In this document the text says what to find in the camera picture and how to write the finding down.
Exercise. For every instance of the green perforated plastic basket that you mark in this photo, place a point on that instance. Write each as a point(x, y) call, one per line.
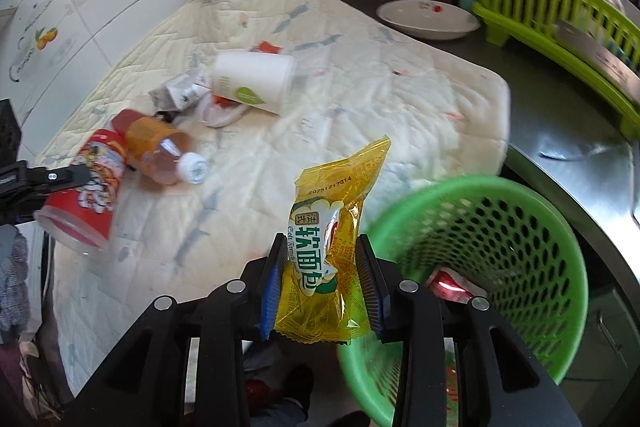
point(500, 217)

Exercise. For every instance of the yellow bread packet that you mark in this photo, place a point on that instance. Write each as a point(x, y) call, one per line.
point(325, 217)

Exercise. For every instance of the white paper cup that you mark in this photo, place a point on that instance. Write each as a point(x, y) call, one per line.
point(250, 77)

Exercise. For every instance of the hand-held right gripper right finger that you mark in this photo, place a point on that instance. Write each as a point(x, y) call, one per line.
point(371, 294)

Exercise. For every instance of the orange-label plastic bottle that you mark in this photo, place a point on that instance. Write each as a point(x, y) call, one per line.
point(150, 147)

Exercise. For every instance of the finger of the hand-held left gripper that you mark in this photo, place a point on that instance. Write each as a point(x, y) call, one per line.
point(50, 177)

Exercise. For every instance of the red printed paper cup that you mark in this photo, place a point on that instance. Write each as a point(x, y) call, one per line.
point(100, 179)

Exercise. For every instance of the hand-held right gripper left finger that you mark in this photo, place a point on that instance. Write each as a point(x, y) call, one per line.
point(272, 289)

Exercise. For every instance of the green plastic dish rack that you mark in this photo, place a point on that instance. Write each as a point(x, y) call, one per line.
point(550, 7)

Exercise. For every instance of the crumpled red wrapper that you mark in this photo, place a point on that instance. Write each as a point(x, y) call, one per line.
point(450, 288)

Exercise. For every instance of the steel cleaver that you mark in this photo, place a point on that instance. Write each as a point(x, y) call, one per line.
point(590, 52)

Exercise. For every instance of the crumpled grey white wrapper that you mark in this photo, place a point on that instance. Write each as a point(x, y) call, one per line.
point(180, 92)

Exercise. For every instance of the cream quilted blanket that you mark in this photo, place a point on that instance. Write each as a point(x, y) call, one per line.
point(350, 82)

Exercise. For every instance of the red snack wrapper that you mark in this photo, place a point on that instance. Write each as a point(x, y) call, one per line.
point(271, 49)

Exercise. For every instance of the white plate with red print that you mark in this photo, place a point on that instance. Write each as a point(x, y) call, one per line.
point(425, 19)

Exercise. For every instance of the patterned blue white cloth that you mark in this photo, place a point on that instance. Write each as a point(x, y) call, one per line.
point(12, 277)

